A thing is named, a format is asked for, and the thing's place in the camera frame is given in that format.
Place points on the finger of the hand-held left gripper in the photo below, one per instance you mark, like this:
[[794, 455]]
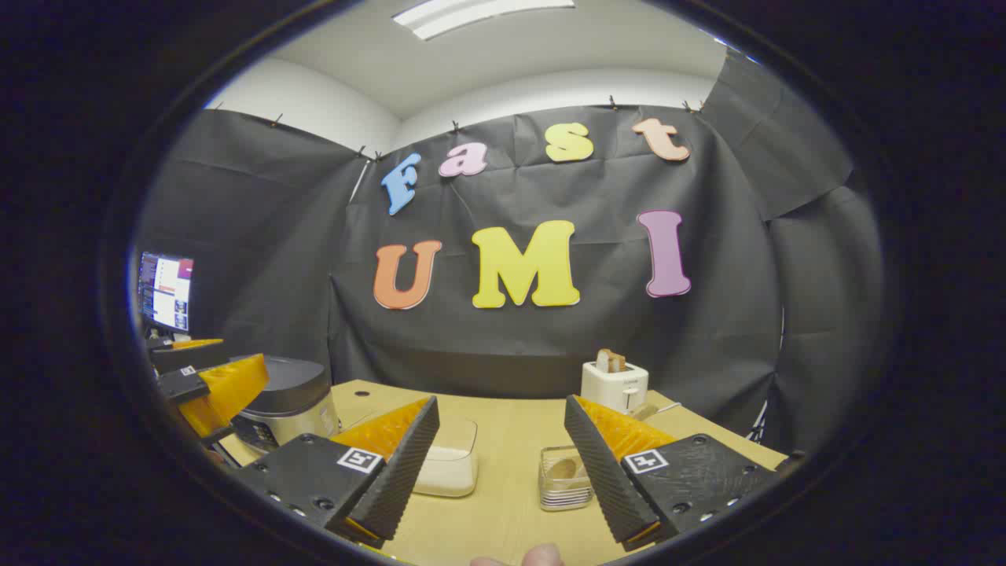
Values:
[[228, 389], [189, 355]]

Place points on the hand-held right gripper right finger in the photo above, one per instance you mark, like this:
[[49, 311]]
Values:
[[601, 472]]

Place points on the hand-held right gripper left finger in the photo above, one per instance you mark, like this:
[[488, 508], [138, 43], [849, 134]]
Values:
[[393, 479]]

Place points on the wooden spoon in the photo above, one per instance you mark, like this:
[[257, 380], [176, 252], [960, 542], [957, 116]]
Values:
[[562, 470]]

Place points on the silver black rice cooker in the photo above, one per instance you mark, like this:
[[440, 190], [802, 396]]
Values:
[[287, 397]]

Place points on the clear plastic rice container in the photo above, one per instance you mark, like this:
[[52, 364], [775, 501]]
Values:
[[452, 472]]

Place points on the computer monitor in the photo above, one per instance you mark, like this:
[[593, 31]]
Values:
[[167, 291]]

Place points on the white toaster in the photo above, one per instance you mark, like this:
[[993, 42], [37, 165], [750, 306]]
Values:
[[614, 389]]

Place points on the toasted bread slice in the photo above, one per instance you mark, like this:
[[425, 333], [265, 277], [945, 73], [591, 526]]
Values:
[[611, 361]]

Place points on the ceiling light panel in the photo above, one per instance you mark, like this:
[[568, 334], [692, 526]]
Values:
[[471, 14]]

